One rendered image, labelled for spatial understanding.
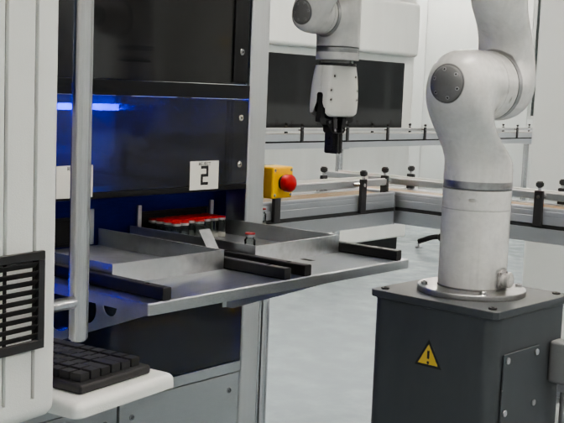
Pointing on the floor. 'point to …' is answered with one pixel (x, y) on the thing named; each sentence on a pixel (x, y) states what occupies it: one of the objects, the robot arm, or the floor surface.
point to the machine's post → (253, 194)
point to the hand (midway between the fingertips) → (333, 143)
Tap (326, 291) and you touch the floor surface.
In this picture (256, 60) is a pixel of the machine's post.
